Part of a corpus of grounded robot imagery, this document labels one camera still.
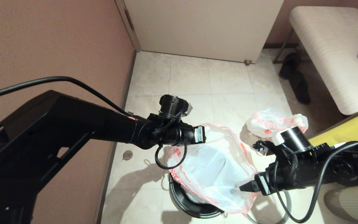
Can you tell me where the grey bin retaining ring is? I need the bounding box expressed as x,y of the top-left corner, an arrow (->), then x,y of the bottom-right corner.
246,190 -> 292,224

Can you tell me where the white red plastic bin liner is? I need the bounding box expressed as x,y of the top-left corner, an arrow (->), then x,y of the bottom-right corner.
167,123 -> 259,215

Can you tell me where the white red plastic bag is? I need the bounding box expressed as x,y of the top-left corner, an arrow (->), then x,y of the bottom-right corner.
246,108 -> 309,139

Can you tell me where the black round trash bin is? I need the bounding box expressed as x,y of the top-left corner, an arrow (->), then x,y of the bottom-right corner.
169,174 -> 226,219

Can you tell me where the yellow fabric bag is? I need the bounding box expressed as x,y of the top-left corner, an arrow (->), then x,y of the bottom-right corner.
308,113 -> 358,147

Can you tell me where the grey ribbed stool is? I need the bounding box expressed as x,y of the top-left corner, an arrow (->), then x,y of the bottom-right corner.
323,184 -> 358,224

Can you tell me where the black slipper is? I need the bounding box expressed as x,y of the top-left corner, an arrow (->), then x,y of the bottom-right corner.
288,72 -> 310,105
279,52 -> 301,80

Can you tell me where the white door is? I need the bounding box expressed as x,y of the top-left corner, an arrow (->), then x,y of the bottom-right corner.
123,0 -> 283,65

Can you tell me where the thin metal table leg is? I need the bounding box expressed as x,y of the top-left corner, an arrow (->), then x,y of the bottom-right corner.
272,29 -> 294,64

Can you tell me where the dark door hinge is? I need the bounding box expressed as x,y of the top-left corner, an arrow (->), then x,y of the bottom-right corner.
126,11 -> 135,32

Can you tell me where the beige wood-grain table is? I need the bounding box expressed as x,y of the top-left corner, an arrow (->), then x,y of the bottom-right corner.
288,6 -> 358,115

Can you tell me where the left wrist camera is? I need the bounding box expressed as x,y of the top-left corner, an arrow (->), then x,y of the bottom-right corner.
182,103 -> 194,117

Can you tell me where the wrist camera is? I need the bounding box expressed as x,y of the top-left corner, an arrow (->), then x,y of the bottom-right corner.
182,103 -> 194,117
253,140 -> 276,156

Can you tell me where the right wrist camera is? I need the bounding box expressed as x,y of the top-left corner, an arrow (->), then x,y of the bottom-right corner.
253,140 -> 276,156

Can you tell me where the black labelled arm cable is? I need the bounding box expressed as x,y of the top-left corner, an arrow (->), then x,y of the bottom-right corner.
274,140 -> 358,224

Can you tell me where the beige door frame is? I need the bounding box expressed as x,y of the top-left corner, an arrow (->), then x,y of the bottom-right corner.
114,0 -> 142,53

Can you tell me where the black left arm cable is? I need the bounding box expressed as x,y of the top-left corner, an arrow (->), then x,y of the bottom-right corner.
0,76 -> 188,170

